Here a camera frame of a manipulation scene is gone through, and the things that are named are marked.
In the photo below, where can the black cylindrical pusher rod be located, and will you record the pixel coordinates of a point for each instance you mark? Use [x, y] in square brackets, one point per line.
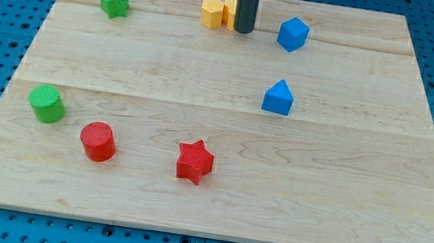
[245, 15]

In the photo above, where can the blue cube block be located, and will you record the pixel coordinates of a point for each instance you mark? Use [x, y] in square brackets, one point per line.
[292, 34]

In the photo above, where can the blue triangle block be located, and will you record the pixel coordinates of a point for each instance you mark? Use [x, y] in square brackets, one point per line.
[278, 98]

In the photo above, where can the yellow block behind rod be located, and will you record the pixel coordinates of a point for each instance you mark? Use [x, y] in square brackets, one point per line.
[229, 11]

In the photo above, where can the yellow pentagon block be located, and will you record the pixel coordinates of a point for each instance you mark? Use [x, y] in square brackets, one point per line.
[211, 13]

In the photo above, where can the green star block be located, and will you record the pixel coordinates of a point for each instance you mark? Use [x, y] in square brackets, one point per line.
[115, 8]

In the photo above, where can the light wooden board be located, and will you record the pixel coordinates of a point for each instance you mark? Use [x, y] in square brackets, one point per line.
[352, 162]

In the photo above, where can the red star block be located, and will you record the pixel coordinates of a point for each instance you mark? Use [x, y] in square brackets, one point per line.
[194, 161]

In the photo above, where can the red cylinder block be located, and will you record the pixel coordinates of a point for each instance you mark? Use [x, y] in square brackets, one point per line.
[98, 141]

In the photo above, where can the green cylinder block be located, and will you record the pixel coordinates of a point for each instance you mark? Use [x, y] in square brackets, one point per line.
[46, 103]

